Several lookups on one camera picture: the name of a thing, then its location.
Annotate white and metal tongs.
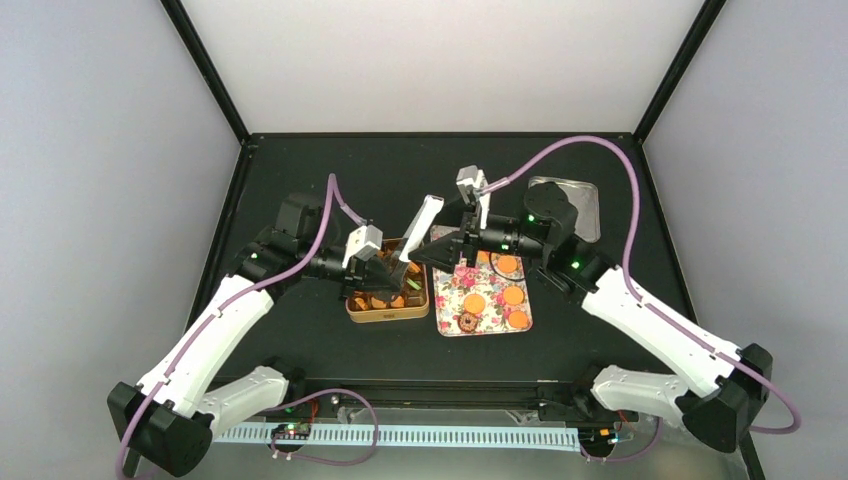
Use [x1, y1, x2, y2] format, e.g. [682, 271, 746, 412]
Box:
[396, 195, 444, 263]

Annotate green macaron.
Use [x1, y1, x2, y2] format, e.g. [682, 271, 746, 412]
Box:
[405, 278, 423, 291]

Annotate gold cookie tin with tray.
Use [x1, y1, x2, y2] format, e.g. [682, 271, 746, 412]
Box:
[344, 238, 430, 324]

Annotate silver tin lid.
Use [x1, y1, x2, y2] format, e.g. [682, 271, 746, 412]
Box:
[528, 176, 601, 243]

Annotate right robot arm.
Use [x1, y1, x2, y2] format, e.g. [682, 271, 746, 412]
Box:
[457, 181, 773, 453]

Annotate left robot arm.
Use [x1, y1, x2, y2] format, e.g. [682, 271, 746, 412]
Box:
[107, 193, 390, 479]

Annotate floral serving tray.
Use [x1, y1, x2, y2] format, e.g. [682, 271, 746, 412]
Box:
[432, 251, 533, 337]

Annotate chocolate donut cookie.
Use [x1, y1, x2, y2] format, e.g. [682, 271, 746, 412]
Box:
[457, 312, 480, 334]

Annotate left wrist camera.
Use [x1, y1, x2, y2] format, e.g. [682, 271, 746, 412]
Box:
[342, 225, 383, 268]

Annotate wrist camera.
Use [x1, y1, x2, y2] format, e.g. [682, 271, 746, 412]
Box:
[455, 165, 490, 213]
[342, 225, 383, 268]

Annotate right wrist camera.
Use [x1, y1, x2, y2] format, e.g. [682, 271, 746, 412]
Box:
[455, 165, 490, 213]

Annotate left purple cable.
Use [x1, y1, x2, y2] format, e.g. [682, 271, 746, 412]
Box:
[113, 173, 380, 480]

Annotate purple cable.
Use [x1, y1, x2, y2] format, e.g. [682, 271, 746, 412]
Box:
[113, 173, 380, 480]
[476, 135, 803, 464]

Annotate white slotted cable duct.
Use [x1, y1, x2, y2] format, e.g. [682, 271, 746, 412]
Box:
[215, 421, 582, 453]

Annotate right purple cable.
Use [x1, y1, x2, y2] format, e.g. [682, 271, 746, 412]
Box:
[476, 135, 803, 464]

